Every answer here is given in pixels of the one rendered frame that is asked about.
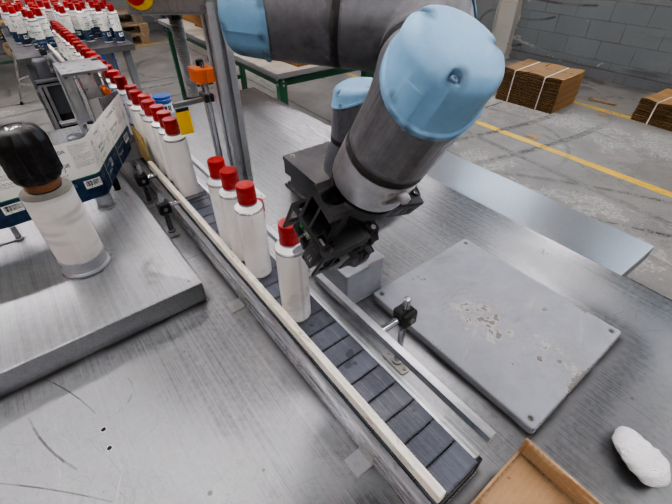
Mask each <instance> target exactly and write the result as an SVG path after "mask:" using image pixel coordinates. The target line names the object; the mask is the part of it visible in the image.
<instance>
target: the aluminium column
mask: <svg viewBox="0 0 672 504"><path fill-rule="evenodd" d="M205 5H206V10H207V12H206V15H200V17H201V22H202V27H203V32H204V37H205V42H206V47H207V53H208V58H209V63H210V66H211V67H213V68H214V73H215V78H216V81H215V82H213V84H214V89H215V94H216V99H217V104H218V109H219V114H220V120H221V125H222V130H223V135H224V140H225V145H226V151H227V156H228V161H229V166H234V167H236V168H237V170H238V175H239V180H240V181H242V180H250V181H252V182H253V183H254V181H253V175H252V168H251V162H250V155H249V149H248V142H247V136H246V130H245V123H244V117H243V110H242V104H241V97H240V91H239V84H238V78H237V71H236V65H235V58H234V52H233V51H232V50H231V48H230V47H229V46H228V44H227V43H226V41H225V39H224V36H223V34H222V31H221V26H220V21H219V17H218V6H217V1H215V2H206V3H205ZM205 18H206V19H205ZM206 23H207V25H206ZM207 28H208V30H207ZM208 34H209V35H208ZM209 39H210V40H209ZM210 44H211V45H210ZM221 103H222V104H221ZM222 109H223V110H222ZM223 114H224V115H223ZM224 119H225V121H224ZM225 125H226V126H225ZM226 130H227V132H226ZM227 135H228V137H227ZM228 141H229V142H228ZM229 146H230V147H229ZM230 151H231V153H230ZM231 157H232V159H231ZM232 162H233V164H232Z"/></svg>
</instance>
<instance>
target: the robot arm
mask: <svg viewBox="0 0 672 504"><path fill-rule="evenodd" d="M217 6H218V17H219V21H220V26H221V31H222V34H223V36H224V39H225V41H226V43H227V44H228V46H229V47H230V48H231V50H232V51H234V52H235V53H236V54H238V55H241V56H246V57H252V58H259V59H265V60H266V61H267V62H272V60H273V61H282V62H291V63H300V64H309V65H318V66H327V67H333V68H341V69H349V70H358V71H367V72H374V76H373V78H372V77H355V78H350V79H346V80H344V81H342V82H340V83H338V84H337V85H336V86H335V88H334V90H333V99H332V103H331V107H332V121H331V142H330V144H329V147H328V150H327V154H326V155H325V157H324V171H325V173H326V174H327V175H328V176H329V179H328V180H325V181H323V182H320V183H317V184H314V186H313V188H312V190H311V192H310V194H309V197H307V198H305V199H302V200H299V201H297V202H294V203H291V205H290V208H289V210H288V213H287V216H286V218H285V221H284V223H283V226H282V227H283V229H284V228H286V227H289V226H291V225H293V227H292V228H293V230H294V231H295V233H296V234H297V236H298V237H300V236H303V238H302V237H301V238H300V240H299V242H300V243H299V244H298V245H296V246H295V247H294V248H293V250H292V252H293V254H297V253H301V252H304V253H303V255H302V259H304V261H305V263H306V265H307V266H308V268H309V269H310V268H312V267H314V266H317V267H315V268H314V269H312V270H311V271H310V272H308V273H307V274H306V276H308V277H309V276H312V277H313V276H315V275H318V274H320V273H322V272H324V271H326V270H338V269H341V268H343V267H345V266H351V267H357V266H359V265H361V264H363V263H364V262H366V261H367V260H368V258H369V256H370V254H371V253H373V252H374V249H373V247H372V246H371V245H373V244H374V243H375V241H377V240H379V237H378V230H379V227H378V225H377V224H376V222H375V221H377V220H380V219H383V218H385V217H391V216H398V215H405V214H410V213H411V212H413V211H414V210H415V209H417V208H418V207H420V206H421V205H422V204H423V203H424V201H423V199H422V198H421V196H420V195H421V194H420V191H419V189H418V187H417V186H416V185H417V184H418V183H419V182H420V181H421V180H422V179H423V177H424V176H425V175H426V174H427V173H428V172H429V171H430V170H431V168H432V167H433V166H434V165H435V164H436V163H437V162H438V160H439V159H440V158H441V157H442V156H443V155H444V153H445V152H446V151H447V150H448V149H449V148H450V146H451V145H452V144H453V143H454V142H455V141H456V140H457V138H458V137H459V136H460V135H461V134H463V133H464V132H466V131H467V130H468V129H469V128H470V127H471V126H472V125H473V124H474V123H475V122H476V120H477V119H478V118H479V116H480V114H481V113H482V111H483V109H484V106H485V105H486V103H487V102H488V101H489V99H490V98H491V97H492V96H493V94H494V93H495V92H496V91H497V89H498V88H499V86H500V84H501V82H502V80H503V77H504V73H505V60H504V55H503V52H502V51H501V50H500V49H499V48H498V47H497V46H496V39H495V37H494V36H493V35H492V34H491V32H490V31H489V30H488V29H487V28H486V27H485V26H484V25H483V24H481V23H480V22H479V21H478V20H477V7H476V1H475V0H217ZM300 208H302V209H301V211H300ZM293 211H294V212H295V214H296V215H297V217H295V218H293V219H290V217H291V214H292V212H293ZM289 219H290V220H289Z"/></svg>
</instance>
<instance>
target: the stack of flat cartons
mask: <svg viewBox="0 0 672 504"><path fill-rule="evenodd" d="M585 71H586V70H582V69H575V68H568V67H565V66H562V65H558V64H553V63H552V64H551V63H545V62H539V61H536V60H533V59H526V60H524V61H521V62H518V63H515V64H512V65H509V66H505V73H504V77H503V80H502V82H501V84H500V86H499V88H498V90H497V91H496V92H497V93H496V99H499V100H503V101H506V102H510V103H513V104H517V105H520V106H524V107H527V108H531V109H534V110H538V111H542V112H545V113H549V114H552V113H554V112H556V111H558V110H560V109H562V108H564V107H566V106H568V105H570V104H572V103H574V100H575V98H576V97H577V96H576V95H577V94H578V90H579V86H580V85H581V81H582V80H583V79H582V78H583V76H584V73H585Z"/></svg>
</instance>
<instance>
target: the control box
mask: <svg viewBox="0 0 672 504"><path fill-rule="evenodd" d="M124 1H125V4H126V8H127V11H128V14H129V15H206V12H207V10H206V5H205V3H206V0H145V1H144V3H143V4H142V5H139V6H134V5H132V4H130V3H129V2H128V1H127V0H124Z"/></svg>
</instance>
